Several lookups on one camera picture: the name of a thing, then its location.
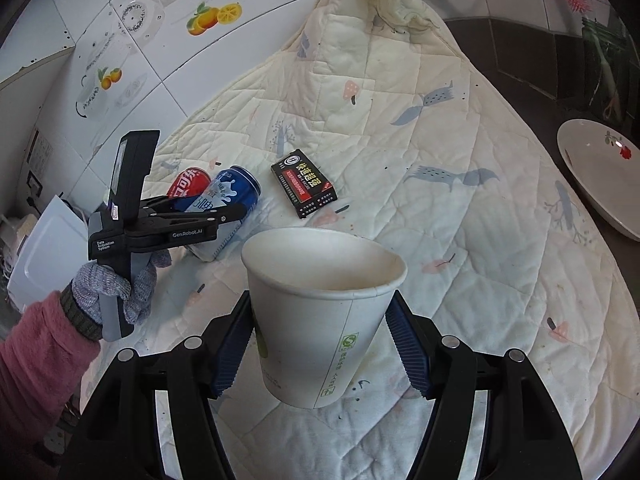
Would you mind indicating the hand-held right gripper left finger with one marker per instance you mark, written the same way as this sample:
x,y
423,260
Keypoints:
x,y
232,355

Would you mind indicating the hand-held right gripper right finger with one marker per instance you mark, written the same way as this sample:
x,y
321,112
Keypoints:
x,y
407,355

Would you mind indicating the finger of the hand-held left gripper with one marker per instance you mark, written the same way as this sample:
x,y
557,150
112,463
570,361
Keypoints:
x,y
185,232

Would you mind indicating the blue and white can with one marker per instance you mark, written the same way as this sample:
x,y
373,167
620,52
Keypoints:
x,y
240,185

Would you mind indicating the white paper cup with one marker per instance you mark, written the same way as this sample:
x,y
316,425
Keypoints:
x,y
310,340

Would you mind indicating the person's left forearm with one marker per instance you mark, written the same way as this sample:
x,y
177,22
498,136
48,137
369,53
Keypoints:
x,y
35,360

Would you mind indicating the person's left hand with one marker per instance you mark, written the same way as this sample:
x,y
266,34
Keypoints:
x,y
97,282

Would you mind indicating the red soda can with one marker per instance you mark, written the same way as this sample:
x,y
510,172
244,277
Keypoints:
x,y
187,182

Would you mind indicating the white plastic container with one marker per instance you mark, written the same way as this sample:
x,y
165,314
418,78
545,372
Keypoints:
x,y
45,250

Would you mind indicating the cream quilted blanket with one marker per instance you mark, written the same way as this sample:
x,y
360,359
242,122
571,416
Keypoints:
x,y
450,235

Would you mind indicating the small black box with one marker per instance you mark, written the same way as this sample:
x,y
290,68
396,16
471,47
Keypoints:
x,y
302,182

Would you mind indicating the white plate with red flower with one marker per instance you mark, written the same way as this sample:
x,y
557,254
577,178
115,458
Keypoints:
x,y
595,175

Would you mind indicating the wall socket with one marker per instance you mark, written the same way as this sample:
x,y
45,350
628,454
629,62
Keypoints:
x,y
35,182

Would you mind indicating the fruit wall sticker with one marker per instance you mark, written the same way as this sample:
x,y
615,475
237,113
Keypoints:
x,y
110,79
215,17

